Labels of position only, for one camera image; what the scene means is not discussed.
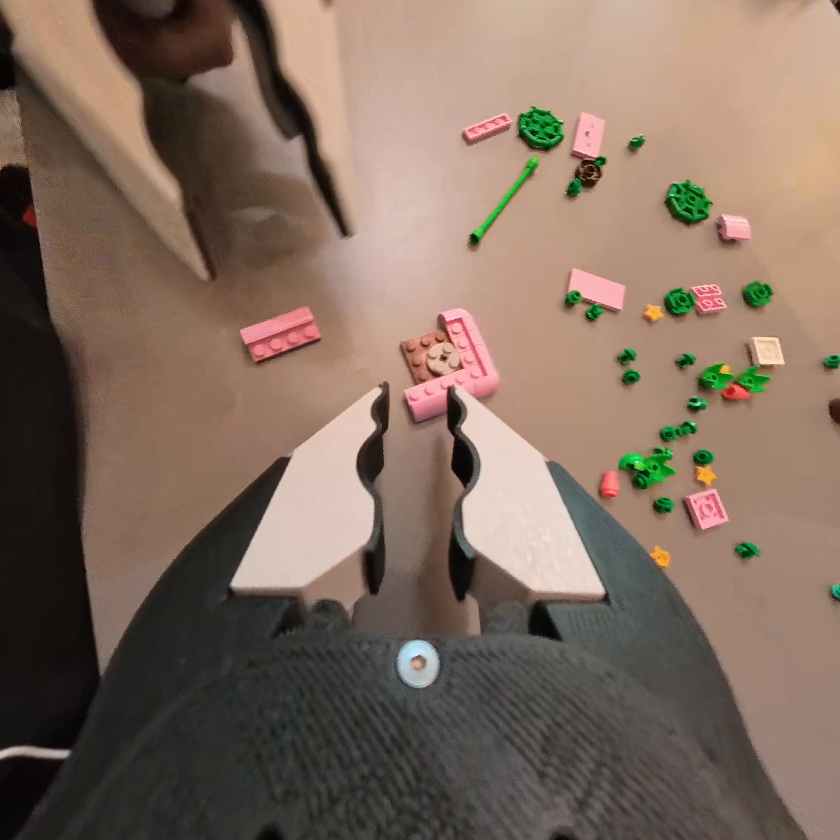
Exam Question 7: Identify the pink face tile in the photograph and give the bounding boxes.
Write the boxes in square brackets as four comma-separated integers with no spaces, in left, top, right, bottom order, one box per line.
[571,112,606,160]

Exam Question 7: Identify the green stick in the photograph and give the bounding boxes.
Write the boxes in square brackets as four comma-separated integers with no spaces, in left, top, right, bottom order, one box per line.
[468,156,540,247]

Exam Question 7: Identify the person's left hand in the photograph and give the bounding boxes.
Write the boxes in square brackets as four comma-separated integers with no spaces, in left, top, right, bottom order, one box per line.
[95,0,237,84]

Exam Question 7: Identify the large pink smooth tile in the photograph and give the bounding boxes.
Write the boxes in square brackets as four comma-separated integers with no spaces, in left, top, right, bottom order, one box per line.
[567,268,626,312]

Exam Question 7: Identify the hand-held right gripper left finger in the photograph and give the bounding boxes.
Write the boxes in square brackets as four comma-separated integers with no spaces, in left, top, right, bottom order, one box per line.
[230,382,391,599]

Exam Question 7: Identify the thin pink tile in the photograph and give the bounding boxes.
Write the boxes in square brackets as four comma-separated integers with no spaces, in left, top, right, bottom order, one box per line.
[462,113,513,144]

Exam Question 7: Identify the green web piece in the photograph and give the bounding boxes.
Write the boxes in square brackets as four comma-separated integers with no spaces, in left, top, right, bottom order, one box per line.
[665,180,714,225]
[517,107,565,152]

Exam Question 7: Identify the pink arched brick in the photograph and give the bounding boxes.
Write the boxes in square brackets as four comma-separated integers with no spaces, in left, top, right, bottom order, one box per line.
[403,371,483,424]

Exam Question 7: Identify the scattered small green clips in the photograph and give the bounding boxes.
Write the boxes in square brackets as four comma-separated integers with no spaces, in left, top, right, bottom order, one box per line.
[564,290,840,601]

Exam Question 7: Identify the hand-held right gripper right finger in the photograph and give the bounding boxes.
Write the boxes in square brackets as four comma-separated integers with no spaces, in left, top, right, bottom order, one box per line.
[446,387,606,603]

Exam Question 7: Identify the pink studded plate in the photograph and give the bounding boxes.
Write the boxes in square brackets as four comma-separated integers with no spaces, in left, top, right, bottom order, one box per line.
[239,306,322,363]

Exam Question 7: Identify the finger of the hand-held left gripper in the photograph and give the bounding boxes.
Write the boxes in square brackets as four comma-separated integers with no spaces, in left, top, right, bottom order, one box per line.
[0,0,219,283]
[235,0,360,238]

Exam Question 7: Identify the person's black jacket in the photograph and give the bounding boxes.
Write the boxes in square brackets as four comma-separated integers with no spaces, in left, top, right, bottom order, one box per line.
[0,164,99,837]

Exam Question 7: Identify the pink square single-stud plate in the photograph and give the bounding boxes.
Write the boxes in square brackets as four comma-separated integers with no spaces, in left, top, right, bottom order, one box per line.
[684,489,731,530]

